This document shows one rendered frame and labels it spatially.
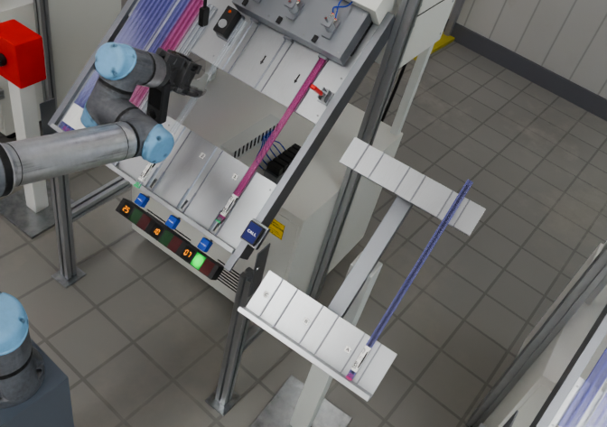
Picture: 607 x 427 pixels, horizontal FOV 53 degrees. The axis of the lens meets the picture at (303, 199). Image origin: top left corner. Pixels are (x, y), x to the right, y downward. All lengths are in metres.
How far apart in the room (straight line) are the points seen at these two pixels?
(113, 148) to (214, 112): 0.96
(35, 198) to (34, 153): 1.45
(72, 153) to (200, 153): 0.53
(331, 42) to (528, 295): 1.65
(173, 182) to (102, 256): 0.88
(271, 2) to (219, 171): 0.45
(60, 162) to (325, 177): 1.01
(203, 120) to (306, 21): 0.65
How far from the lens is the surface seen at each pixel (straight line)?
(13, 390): 1.45
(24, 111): 2.29
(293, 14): 1.57
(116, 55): 1.29
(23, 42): 2.11
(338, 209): 1.95
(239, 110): 2.14
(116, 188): 2.24
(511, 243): 3.00
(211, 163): 1.58
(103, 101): 1.33
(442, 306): 2.56
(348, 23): 1.53
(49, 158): 1.12
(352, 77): 1.53
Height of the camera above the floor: 1.84
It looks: 42 degrees down
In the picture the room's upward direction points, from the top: 15 degrees clockwise
